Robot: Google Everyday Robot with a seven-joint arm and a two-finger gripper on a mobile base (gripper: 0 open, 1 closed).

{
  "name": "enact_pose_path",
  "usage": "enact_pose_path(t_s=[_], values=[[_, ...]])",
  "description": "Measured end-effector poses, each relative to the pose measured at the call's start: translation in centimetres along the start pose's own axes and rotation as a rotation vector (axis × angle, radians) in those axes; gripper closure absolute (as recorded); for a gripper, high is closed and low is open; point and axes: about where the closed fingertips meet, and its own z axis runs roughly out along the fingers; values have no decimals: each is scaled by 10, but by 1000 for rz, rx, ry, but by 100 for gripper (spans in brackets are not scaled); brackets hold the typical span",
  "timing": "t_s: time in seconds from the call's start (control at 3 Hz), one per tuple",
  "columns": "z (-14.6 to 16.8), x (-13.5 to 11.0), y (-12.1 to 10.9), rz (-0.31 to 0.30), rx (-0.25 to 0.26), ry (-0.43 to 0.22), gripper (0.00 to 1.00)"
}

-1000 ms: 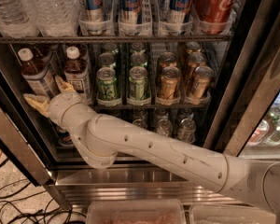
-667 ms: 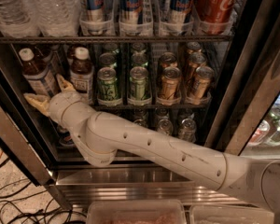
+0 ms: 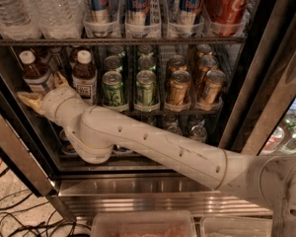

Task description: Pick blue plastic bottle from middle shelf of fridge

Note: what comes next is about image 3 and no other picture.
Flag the second row left green can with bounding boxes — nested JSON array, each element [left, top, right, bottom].
[[104, 55, 123, 73]]

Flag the left clear plastic bin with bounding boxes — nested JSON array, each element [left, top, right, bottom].
[[91, 210, 197, 237]]

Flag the second row gold can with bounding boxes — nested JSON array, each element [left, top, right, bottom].
[[193, 55, 218, 87], [166, 55, 187, 79]]

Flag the middle wire shelf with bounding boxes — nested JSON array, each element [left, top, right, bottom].
[[116, 110, 219, 117]]

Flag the red Coca-Cola can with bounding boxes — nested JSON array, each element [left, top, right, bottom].
[[204, 0, 249, 37]]

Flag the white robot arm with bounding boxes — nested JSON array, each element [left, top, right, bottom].
[[17, 78, 296, 237]]

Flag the second row right green can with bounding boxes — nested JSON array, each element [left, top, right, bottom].
[[137, 56, 156, 71]]

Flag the right clear water bottle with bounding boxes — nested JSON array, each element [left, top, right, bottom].
[[35, 0, 83, 40]]

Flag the stainless steel fridge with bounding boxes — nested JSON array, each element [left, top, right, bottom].
[[0, 0, 296, 220]]

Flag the left clear water bottle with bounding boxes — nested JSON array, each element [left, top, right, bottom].
[[0, 0, 41, 40]]

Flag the red bull can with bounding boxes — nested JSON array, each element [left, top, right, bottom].
[[91, 0, 119, 38], [176, 0, 203, 38], [125, 0, 151, 38]]

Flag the upper wire shelf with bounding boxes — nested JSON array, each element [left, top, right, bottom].
[[0, 37, 246, 46]]

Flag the middle Red Bull can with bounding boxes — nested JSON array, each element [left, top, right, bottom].
[[125, 0, 151, 38]]

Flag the middle silver can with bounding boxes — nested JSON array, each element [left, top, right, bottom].
[[167, 125, 183, 135]]

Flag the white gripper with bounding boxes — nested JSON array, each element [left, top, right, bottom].
[[17, 71, 81, 124]]

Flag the left blue Pepsi can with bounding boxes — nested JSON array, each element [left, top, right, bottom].
[[59, 130, 76, 156]]

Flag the second row green can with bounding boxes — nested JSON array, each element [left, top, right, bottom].
[[137, 56, 156, 71], [104, 55, 123, 73]]

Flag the right silver can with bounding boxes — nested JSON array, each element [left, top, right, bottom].
[[188, 125, 207, 143]]

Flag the front left gold can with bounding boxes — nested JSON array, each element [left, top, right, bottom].
[[166, 70, 191, 111]]

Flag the wire shelf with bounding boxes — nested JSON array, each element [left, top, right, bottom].
[[116, 110, 219, 117], [0, 37, 246, 46]]

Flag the black floor cables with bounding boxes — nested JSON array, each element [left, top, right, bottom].
[[0, 166, 92, 237]]

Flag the second row right gold can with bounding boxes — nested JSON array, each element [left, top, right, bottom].
[[193, 55, 218, 87]]

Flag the right Red Bull can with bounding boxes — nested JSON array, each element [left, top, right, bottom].
[[176, 0, 203, 38]]

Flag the right blue Pepsi can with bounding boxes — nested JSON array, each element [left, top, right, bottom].
[[112, 145, 131, 155]]

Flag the clear water bottle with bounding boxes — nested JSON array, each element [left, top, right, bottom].
[[35, 0, 83, 40], [0, 0, 41, 40]]

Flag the front right green can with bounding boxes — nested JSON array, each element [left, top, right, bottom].
[[135, 70, 157, 112]]

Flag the silver can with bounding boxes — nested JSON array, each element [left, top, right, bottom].
[[167, 125, 183, 135], [188, 125, 207, 143]]

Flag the right clear plastic bin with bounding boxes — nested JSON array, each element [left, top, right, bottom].
[[200, 216, 272, 237]]

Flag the clear plastic bin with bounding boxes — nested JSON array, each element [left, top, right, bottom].
[[200, 216, 272, 237], [91, 210, 197, 237]]

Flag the front right gold can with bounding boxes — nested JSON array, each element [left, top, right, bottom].
[[197, 70, 226, 111]]

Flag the front left green can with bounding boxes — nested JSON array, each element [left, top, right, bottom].
[[102, 70, 127, 112]]

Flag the left Red Bull can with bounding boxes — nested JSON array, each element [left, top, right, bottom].
[[91, 0, 119, 38]]

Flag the open fridge door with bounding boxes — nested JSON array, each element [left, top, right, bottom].
[[0, 89, 58, 197]]

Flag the second row left gold can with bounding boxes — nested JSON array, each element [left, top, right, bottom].
[[166, 55, 187, 79]]

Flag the blue pepsi can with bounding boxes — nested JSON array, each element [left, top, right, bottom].
[[112, 145, 131, 155], [59, 130, 76, 156]]

